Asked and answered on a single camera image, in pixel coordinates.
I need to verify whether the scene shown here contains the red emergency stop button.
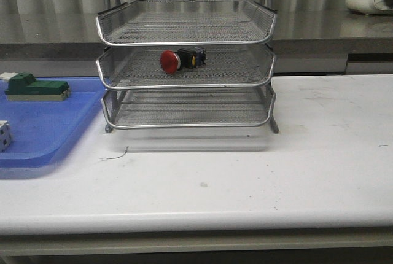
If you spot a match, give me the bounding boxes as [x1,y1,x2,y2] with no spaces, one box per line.
[160,47,206,74]

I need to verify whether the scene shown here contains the grey stone counter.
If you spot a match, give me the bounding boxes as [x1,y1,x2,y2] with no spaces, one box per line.
[1,10,392,61]

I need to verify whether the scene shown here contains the blue plastic tray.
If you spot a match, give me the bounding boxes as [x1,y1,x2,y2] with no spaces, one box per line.
[1,77,104,169]

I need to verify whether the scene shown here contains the green terminal block component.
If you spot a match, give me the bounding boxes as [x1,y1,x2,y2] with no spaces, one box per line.
[4,73,71,101]

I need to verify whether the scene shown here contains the white circuit breaker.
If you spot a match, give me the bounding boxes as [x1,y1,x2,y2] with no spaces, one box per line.
[0,120,12,152]

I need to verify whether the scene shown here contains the thin wire scrap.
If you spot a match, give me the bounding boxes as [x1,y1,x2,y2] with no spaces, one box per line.
[100,146,129,161]

